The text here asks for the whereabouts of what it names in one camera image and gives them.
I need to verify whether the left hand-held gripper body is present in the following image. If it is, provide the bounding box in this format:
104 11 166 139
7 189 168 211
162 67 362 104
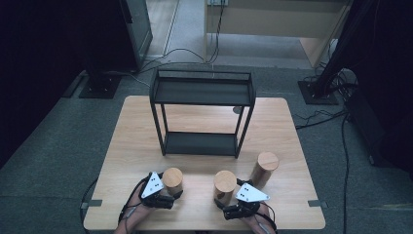
139 172 176 210

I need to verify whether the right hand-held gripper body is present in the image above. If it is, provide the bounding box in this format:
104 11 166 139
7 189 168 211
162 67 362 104
222 182 271 220

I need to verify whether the short jar with wooden lid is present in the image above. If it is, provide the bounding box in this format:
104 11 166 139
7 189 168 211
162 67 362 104
162 167 184 196

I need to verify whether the medium jar with wooden lid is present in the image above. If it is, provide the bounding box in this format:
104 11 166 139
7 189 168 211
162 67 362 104
212 170 238 207

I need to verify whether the tall jar with wooden lid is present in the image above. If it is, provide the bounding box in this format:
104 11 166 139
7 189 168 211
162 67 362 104
249 151 281 190

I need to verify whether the black metal two-tier rack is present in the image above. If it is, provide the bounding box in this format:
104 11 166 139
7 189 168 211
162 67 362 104
149 68 257 160

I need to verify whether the person's right hand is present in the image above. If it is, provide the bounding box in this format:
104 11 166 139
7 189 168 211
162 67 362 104
243 204 276 230

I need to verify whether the person's left hand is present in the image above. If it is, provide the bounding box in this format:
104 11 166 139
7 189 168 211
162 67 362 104
124 183 154 225

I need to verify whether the grey tape strip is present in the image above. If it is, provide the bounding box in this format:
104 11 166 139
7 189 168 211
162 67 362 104
80 199 103 210
307 199 329 209

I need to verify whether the black stand with square base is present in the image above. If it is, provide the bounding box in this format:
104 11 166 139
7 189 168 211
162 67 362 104
78 48 123 99

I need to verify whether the dark box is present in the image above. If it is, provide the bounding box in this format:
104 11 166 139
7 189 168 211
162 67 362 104
345 86 413 175

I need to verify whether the grey cabinet panel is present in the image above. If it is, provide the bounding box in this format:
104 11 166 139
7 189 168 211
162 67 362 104
120 0 154 72

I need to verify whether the light wooden desk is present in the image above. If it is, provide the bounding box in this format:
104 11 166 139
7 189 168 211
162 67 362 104
204 0 354 68

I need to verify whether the left hand-held gripper cable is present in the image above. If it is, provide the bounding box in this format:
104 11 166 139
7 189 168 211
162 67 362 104
117 177 148 234

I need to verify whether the hand-held gripper cable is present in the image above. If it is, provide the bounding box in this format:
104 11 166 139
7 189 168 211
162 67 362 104
258 201 279 234
117 177 148 234

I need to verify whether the right hand-held gripper cable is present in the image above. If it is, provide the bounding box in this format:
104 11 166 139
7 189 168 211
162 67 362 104
258 201 279 234

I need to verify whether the black hanging cable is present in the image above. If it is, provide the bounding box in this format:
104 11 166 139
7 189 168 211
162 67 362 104
79 177 99 234

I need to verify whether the black floor cable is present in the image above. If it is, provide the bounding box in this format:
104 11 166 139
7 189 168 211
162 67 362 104
340 113 352 234
293 109 349 131
139 0 227 74

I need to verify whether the black post with square base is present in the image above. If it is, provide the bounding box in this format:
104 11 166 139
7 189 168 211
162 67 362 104
297 0 382 106

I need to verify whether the tangled black cable bundle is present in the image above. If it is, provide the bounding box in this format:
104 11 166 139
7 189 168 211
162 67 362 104
303 59 358 99

